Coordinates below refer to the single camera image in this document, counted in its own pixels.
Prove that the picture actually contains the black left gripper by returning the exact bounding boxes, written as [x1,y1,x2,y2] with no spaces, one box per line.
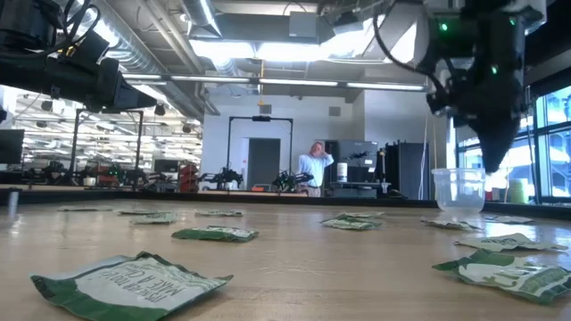
[44,56,157,113]

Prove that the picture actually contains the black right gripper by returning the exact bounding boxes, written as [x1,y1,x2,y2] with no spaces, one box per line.
[427,11,528,174]

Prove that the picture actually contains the yellow-green container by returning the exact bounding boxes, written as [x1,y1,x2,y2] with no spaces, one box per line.
[507,177,530,205]

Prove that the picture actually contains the clear plastic cup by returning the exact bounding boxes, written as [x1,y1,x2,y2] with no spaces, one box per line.
[431,167,487,213]

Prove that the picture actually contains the black cabinet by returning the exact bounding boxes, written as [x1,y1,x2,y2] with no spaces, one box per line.
[385,141,432,201]

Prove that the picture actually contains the red tool cart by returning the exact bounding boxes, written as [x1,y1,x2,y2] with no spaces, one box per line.
[178,162,200,193]

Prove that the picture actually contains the black monitor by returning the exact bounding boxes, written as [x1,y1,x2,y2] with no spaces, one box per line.
[0,128,26,165]

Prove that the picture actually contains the grey cabinet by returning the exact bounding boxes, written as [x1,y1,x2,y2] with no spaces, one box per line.
[327,139,380,185]

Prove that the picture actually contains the long ceiling light strip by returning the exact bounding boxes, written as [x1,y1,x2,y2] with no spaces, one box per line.
[122,72,426,93]

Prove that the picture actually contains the person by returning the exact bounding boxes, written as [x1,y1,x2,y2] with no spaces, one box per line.
[297,141,335,198]

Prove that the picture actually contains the grey ceiling box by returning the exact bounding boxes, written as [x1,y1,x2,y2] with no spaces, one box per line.
[288,10,320,39]

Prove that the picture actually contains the black gantry frame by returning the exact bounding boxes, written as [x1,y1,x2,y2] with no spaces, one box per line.
[68,108,145,186]
[226,115,294,191]

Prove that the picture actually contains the black window frame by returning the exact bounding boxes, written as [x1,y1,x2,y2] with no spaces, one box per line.
[453,82,571,206]

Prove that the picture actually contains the silver ventilation duct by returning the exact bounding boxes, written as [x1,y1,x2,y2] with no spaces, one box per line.
[87,0,206,122]

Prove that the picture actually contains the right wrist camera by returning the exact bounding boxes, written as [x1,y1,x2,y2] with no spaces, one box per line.
[426,91,457,120]

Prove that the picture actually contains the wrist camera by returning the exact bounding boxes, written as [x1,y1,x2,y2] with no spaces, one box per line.
[66,29,111,62]
[426,91,457,120]

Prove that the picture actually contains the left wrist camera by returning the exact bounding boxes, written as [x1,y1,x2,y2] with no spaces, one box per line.
[66,29,111,62]

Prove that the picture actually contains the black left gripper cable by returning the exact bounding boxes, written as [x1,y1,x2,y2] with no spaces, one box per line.
[55,0,103,48]

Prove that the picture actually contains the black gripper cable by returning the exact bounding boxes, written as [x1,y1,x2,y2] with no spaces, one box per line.
[55,0,103,48]
[372,11,443,97]

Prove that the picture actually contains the black aluminium table frame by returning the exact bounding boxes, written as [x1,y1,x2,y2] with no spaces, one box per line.
[0,185,571,220]

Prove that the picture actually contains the grey metal post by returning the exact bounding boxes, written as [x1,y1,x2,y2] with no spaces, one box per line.
[7,186,21,216]

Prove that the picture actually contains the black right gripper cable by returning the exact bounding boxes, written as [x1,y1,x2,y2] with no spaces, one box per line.
[372,11,443,97]

